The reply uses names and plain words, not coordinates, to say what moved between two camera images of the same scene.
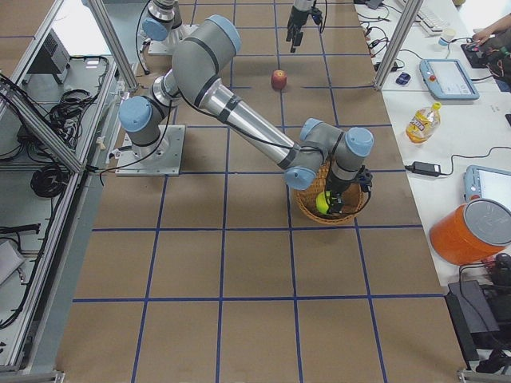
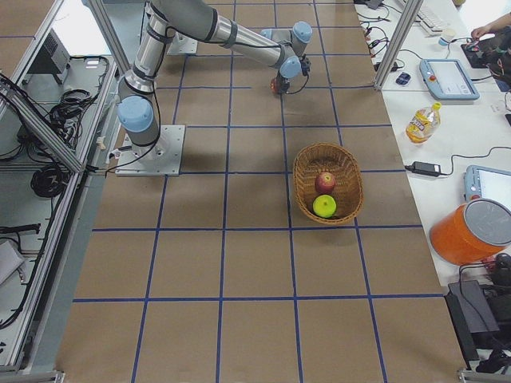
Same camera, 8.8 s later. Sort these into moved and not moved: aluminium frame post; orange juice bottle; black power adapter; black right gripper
Moved: black right gripper
Not moved: black power adapter; orange juice bottle; aluminium frame post
